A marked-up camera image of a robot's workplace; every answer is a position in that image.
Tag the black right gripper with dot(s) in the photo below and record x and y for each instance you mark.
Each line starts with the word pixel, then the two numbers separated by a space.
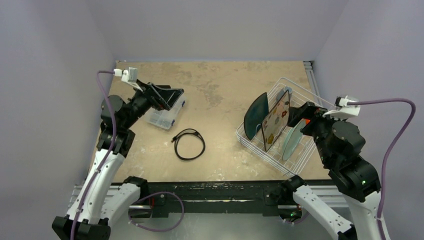
pixel 313 114

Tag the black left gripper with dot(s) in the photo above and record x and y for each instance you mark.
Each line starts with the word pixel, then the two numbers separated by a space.
pixel 160 96

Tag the floral square plate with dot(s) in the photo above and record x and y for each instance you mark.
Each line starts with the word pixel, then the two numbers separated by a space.
pixel 275 122

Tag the mint green round plate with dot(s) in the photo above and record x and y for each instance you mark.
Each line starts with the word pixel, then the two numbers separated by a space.
pixel 292 139

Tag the teal square plate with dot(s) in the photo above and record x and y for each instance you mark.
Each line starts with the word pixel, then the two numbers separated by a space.
pixel 255 115

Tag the grey mug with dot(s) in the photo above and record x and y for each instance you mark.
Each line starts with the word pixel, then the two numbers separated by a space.
pixel 287 89

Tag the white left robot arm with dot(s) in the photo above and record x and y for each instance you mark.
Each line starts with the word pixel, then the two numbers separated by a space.
pixel 92 215

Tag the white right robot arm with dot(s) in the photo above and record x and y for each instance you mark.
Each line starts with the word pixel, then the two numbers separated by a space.
pixel 339 144

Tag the clear plastic box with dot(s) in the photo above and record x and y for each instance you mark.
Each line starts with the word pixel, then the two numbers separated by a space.
pixel 165 119

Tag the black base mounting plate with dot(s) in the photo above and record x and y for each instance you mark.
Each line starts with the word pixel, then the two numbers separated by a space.
pixel 268 198

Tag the white wire dish rack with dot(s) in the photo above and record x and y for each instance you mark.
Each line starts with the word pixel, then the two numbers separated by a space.
pixel 304 150

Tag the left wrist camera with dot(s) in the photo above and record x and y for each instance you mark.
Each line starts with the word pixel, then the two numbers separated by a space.
pixel 128 76

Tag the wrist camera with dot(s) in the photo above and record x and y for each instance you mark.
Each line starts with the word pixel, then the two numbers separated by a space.
pixel 345 107
pixel 128 76

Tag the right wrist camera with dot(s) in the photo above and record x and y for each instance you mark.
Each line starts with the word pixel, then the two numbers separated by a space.
pixel 345 107

